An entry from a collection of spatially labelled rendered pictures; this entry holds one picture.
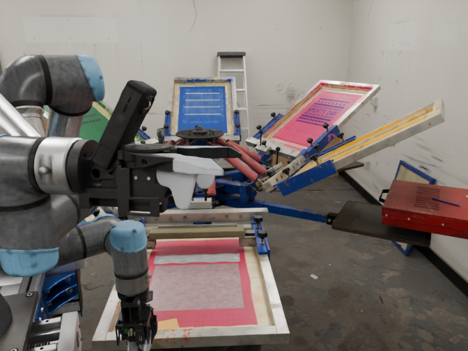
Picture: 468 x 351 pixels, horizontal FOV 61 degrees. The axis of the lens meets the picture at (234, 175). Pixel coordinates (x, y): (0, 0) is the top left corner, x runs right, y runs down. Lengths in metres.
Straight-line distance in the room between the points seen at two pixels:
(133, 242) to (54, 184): 0.37
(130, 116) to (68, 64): 0.56
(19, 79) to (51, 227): 0.47
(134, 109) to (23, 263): 0.26
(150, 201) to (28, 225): 0.18
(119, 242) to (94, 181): 0.36
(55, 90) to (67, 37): 5.00
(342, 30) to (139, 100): 5.58
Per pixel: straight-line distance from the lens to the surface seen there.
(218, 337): 1.28
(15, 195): 0.58
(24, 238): 0.60
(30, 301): 1.05
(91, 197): 0.54
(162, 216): 1.98
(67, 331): 1.01
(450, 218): 1.98
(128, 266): 0.90
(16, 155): 0.56
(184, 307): 1.46
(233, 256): 1.73
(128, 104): 0.49
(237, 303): 1.47
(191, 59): 5.73
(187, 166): 0.42
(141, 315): 0.99
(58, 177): 0.53
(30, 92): 1.00
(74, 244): 0.95
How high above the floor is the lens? 1.80
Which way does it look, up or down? 18 degrees down
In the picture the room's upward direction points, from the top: straight up
